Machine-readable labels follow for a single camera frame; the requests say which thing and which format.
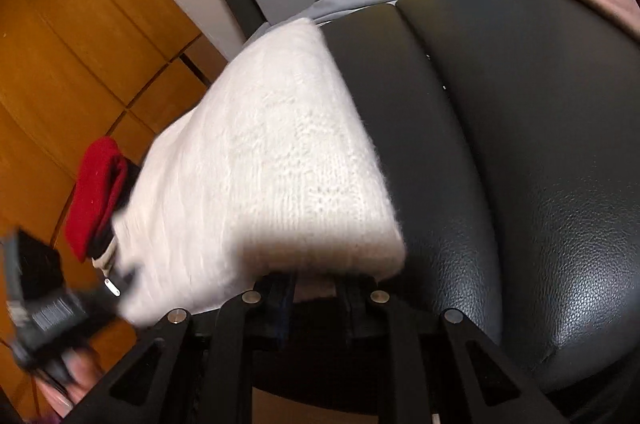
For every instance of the black leather bench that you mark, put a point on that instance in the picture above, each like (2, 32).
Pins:
(525, 153)

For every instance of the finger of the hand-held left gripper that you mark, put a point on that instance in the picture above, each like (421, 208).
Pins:
(117, 286)

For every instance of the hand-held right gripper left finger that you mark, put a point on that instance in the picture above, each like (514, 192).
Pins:
(282, 304)

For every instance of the red cloth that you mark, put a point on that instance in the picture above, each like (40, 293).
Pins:
(95, 199)

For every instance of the white knitted sweater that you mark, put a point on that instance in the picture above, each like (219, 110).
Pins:
(260, 153)

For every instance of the person's left hand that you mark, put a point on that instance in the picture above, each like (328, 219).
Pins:
(75, 384)

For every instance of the wooden wardrobe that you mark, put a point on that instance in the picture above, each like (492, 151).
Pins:
(75, 53)

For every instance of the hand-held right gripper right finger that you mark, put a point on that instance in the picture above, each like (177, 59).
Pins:
(352, 304)

